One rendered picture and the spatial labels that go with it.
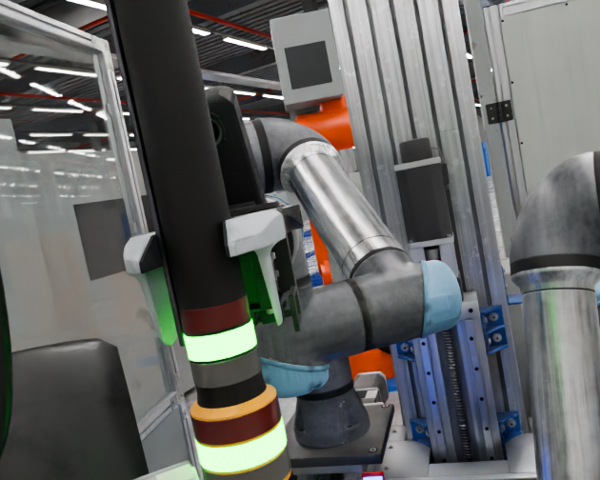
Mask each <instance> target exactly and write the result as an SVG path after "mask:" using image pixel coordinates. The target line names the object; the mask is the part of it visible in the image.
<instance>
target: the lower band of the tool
mask: <svg viewBox="0 0 600 480"><path fill-rule="evenodd" d="M266 385H267V388H266V390H265V391H264V392H263V393H262V394H260V395H259V396H257V397H256V398H254V399H252V400H249V401H248V402H245V403H243V404H239V405H236V406H232V407H227V408H222V409H205V408H201V407H199V406H198V404H197V401H196V402H195V403H194V404H193V405H192V406H191V408H190V415H191V416H192V417H193V418H194V419H197V420H201V421H221V420H227V419H232V418H236V417H240V416H243V415H246V414H249V413H252V412H254V411H257V410H260V409H262V408H264V407H265V406H266V405H267V404H269V403H270V402H271V401H272V400H273V399H274V398H275V396H276V389H275V387H273V386H272V385H269V384H266ZM281 419H282V418H281ZM281 419H280V421H279V422H278V424H277V425H276V426H275V427H273V428H272V429H271V430H269V431H267V432H265V433H263V434H261V435H259V436H257V437H254V438H252V439H250V440H247V441H243V442H239V443H235V444H229V445H220V446H214V445H206V444H202V443H200V442H198V441H197V440H196V442H197V443H198V444H200V445H201V446H204V447H208V448H229V447H235V446H239V445H243V444H247V443H249V442H252V441H254V440H257V439H259V438H261V437H263V436H265V435H267V434H269V433H270V432H272V431H273V430H275V429H276V428H277V427H278V426H279V424H280V423H281ZM286 445H287V443H286ZM285 448H286V446H285V447H284V448H283V449H282V450H281V451H280V452H279V453H278V454H277V455H275V456H274V457H272V458H271V459H270V460H268V461H266V462H264V463H262V464H260V465H257V466H255V467H252V468H248V469H245V470H237V471H228V472H220V471H212V470H207V469H205V468H204V467H203V466H202V468H203V469H204V470H206V471H208V472H210V473H214V474H235V473H241V472H246V471H249V470H255V469H258V468H260V467H262V466H265V465H267V464H268V463H269V462H271V461H273V460H274V459H276V458H277V457H278V456H279V455H280V454H281V453H282V452H283V451H284V450H285Z"/></svg>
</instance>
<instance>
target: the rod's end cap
mask: <svg viewBox="0 0 600 480"><path fill-rule="evenodd" d="M193 474H197V472H196V469H195V467H192V468H191V467H190V464H187V465H185V466H182V467H179V468H176V469H174V470H169V471H166V472H164V473H161V474H158V475H155V478H156V480H187V479H190V478H192V477H194V475H193Z"/></svg>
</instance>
